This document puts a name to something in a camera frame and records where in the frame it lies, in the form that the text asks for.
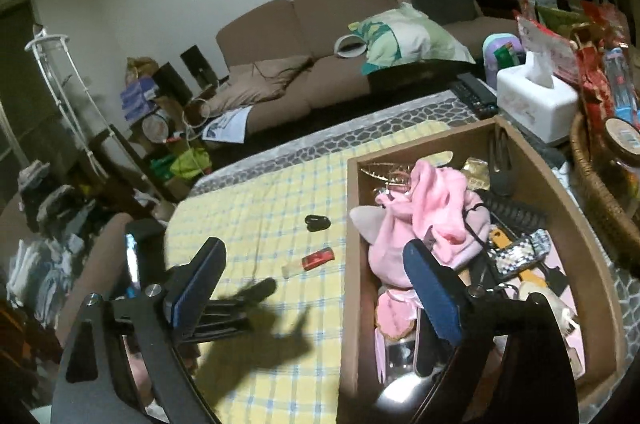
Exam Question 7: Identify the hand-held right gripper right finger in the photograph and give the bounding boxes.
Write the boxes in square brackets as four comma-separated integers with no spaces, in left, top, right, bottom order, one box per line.
[402,238,581,424]

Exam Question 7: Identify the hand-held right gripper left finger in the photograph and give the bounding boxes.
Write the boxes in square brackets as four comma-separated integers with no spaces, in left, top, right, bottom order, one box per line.
[50,237,228,424]

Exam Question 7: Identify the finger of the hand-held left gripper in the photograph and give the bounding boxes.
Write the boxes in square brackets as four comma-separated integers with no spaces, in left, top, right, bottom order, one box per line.
[212,278,278,312]
[192,311,252,341]

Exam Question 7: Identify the red and clear lighter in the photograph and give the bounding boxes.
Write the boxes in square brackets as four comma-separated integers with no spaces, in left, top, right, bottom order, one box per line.
[281,247,335,279]

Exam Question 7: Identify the pink plush cloth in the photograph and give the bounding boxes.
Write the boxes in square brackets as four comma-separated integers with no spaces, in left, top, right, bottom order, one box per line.
[350,158,492,291]

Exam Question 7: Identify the orange handled brush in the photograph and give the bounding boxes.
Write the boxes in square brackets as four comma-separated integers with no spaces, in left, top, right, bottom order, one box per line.
[487,227,512,252]

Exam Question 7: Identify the checkered toy car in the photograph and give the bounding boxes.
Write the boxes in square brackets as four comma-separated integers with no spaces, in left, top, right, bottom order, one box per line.
[492,229,552,281]

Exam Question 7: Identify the cardboard box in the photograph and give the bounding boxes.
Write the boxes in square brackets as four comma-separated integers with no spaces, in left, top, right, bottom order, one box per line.
[339,115,629,424]

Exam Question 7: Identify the yellow plaid tablecloth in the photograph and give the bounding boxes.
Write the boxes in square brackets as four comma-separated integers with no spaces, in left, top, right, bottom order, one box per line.
[165,121,451,424]

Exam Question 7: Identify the green plastic bag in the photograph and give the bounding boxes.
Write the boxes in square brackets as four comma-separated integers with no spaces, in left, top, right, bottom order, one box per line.
[169,148,212,181]

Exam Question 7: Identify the pile of clothes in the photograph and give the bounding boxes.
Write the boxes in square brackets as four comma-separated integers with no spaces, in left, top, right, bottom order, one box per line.
[17,158,103,247]

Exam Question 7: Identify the black toothed claw clip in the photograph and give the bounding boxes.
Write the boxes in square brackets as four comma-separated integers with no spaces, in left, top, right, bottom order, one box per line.
[481,195,549,236]

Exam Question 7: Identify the stack of white folded clothes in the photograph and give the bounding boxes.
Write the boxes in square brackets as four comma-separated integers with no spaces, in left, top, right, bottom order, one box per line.
[6,238,77,331]

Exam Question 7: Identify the gold foil packet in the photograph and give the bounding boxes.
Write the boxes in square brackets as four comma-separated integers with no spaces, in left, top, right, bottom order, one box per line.
[460,157,494,191]

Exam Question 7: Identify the round tin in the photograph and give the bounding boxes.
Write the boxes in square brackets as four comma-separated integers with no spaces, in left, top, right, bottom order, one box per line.
[141,111,172,143]

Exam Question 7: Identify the long black hair clip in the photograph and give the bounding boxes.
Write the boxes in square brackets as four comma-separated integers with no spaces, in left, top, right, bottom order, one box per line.
[487,127,517,198]

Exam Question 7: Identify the printed paper sheet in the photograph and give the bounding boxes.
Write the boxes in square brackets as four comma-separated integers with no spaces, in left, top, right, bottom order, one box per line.
[202,108,250,145]

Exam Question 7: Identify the purple packets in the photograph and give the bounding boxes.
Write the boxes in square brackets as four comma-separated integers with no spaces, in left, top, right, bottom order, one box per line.
[121,78,162,121]

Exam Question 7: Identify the wicker basket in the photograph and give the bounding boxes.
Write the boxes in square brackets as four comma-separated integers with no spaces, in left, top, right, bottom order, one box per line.
[570,111,640,266]

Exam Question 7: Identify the white clothes rack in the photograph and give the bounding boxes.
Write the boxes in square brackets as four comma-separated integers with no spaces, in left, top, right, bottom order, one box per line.
[25,24,132,186]

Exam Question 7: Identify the black remote control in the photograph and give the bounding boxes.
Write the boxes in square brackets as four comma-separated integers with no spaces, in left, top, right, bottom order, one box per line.
[447,72,502,121]

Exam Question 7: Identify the beige blanket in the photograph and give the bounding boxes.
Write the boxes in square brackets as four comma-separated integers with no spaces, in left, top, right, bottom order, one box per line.
[207,54,314,116]

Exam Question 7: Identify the white tissue box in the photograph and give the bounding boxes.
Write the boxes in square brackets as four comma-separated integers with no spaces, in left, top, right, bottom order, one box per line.
[496,49,581,143]

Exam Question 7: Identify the purple and green container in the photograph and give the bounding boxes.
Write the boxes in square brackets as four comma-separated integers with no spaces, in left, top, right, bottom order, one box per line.
[482,33,527,78]

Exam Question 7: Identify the green floral pillow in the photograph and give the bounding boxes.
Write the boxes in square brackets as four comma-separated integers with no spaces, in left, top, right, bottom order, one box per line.
[349,2,477,76]

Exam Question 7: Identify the blue water bottle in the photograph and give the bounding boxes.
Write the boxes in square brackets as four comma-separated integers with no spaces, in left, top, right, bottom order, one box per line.
[601,47,640,126]

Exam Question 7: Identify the red snack packets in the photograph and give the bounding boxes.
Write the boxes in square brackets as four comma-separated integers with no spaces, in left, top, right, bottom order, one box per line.
[516,0,632,126]

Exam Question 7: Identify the dark grey cushion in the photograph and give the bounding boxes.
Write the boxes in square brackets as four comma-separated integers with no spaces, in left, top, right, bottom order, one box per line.
[411,0,484,26]

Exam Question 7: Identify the brown sofa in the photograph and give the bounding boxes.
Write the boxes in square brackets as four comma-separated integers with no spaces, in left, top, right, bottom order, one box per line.
[216,0,522,136]

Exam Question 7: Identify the white ring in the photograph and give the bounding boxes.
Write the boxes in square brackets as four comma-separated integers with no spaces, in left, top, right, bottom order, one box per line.
[334,32,372,58]

